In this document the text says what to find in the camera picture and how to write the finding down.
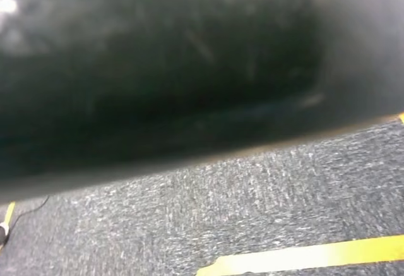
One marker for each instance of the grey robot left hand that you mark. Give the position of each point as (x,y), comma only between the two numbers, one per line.
(189,56)

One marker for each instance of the yellow floor tape marking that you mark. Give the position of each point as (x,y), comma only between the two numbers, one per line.
(300,257)

